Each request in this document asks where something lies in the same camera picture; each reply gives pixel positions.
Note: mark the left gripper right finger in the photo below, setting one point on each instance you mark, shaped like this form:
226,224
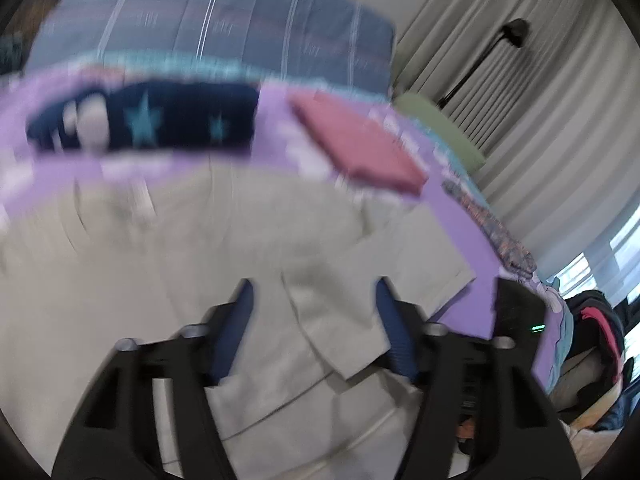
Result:
516,432

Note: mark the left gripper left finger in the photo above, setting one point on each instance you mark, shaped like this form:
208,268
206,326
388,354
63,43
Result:
113,432

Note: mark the grey-beige cloth garment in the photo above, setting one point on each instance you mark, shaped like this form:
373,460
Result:
102,262

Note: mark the clothes pile beside bed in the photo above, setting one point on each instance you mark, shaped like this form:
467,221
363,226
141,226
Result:
596,389

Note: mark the multicolour patterned cloth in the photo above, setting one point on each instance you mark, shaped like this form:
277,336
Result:
513,255

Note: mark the green pillow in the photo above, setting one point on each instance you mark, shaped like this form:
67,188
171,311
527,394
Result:
428,114

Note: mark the grey curtain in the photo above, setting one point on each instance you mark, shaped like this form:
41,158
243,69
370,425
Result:
557,120

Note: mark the pink folded garment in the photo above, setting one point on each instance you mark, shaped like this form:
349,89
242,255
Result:
358,147

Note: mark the black floor lamp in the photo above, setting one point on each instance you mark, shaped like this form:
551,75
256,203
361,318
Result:
514,33

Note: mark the navy star fuzzy garment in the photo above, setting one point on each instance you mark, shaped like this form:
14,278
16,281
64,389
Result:
155,114

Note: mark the blue plaid pillow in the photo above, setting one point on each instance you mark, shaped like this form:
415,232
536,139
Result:
338,43

